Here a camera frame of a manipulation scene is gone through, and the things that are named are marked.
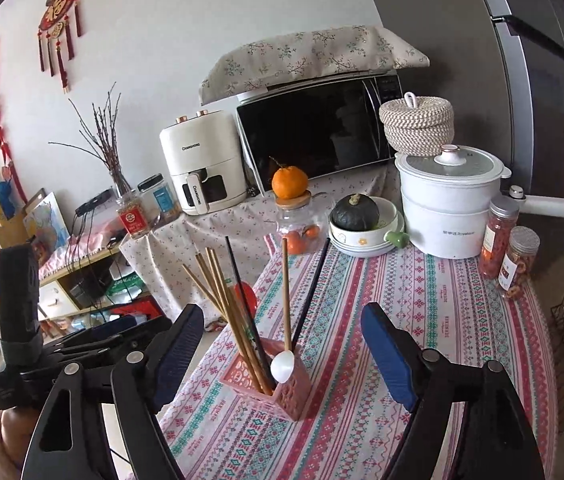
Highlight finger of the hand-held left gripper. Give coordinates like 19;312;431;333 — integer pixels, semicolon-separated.
41;337;163;369
54;314;173;349

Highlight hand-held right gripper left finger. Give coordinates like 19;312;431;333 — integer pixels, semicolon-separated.
22;304;205;480

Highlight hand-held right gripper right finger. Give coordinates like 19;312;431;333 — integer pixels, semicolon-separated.
360;302;545;480

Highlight bundle of wooden chopsticks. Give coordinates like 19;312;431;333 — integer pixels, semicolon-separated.
195;241;269;395

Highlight plain wooden chopstick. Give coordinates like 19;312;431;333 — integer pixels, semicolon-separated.
182;263;263;393
210;247;275;393
281;238;293;354

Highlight green printed wooden chopstick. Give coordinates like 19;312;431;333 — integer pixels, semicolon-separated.
204;247;271;395

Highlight red plastic spoon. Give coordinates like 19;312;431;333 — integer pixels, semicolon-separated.
232;282;257;322

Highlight white plastic spoon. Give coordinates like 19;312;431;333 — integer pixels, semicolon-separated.
269;350;297;382

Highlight pink perforated utensil basket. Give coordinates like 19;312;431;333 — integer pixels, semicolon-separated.
218;337;313;420

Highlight person's left hand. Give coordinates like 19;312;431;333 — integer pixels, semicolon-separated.
0;407;39;467

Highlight wooden shelf unit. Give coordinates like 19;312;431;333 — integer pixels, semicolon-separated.
0;236;129;313

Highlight red green patterned tablecloth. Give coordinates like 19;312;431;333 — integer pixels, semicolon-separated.
158;232;558;480

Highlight small-floral cabinet cloth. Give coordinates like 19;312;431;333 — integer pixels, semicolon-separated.
120;162;403;322

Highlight white plate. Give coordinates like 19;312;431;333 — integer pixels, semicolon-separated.
332;240;401;260

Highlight jar with red label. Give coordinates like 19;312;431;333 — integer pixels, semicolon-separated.
114;187;151;240

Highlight white flower-print bowl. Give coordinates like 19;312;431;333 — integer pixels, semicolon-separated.
329;197;409;254

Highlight black power strip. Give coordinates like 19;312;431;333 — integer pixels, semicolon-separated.
74;188;114;217

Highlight jar with blue label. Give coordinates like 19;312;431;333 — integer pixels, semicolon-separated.
136;173;183;226

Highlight dark green squash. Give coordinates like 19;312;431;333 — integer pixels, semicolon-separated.
331;193;381;230

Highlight jar of red dried fruit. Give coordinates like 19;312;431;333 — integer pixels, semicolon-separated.
478;195;520;280

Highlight jar of dried fruit slices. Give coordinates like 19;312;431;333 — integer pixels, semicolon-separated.
496;226;541;300

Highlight white electric cooking pot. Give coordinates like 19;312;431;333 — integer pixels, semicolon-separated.
394;143;564;260

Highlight glass jar with wooden lid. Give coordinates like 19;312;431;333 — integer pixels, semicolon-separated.
275;190;329;256

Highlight dried branches in glass vase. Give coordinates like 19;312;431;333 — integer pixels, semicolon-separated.
48;82;134;197

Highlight white air fryer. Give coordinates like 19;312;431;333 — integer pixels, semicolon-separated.
159;108;248;217

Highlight large orange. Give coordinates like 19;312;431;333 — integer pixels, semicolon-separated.
271;157;309;201

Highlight woven lidded basket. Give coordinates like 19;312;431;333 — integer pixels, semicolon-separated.
379;92;455;157

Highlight black microwave oven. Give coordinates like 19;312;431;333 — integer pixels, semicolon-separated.
235;73;405;194

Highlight dark grey refrigerator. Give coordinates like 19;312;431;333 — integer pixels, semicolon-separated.
356;0;564;281

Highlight floral microwave cover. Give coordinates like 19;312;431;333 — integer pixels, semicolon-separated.
198;24;431;106

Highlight red knot wall ornament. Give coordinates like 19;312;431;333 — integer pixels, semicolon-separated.
36;0;83;94

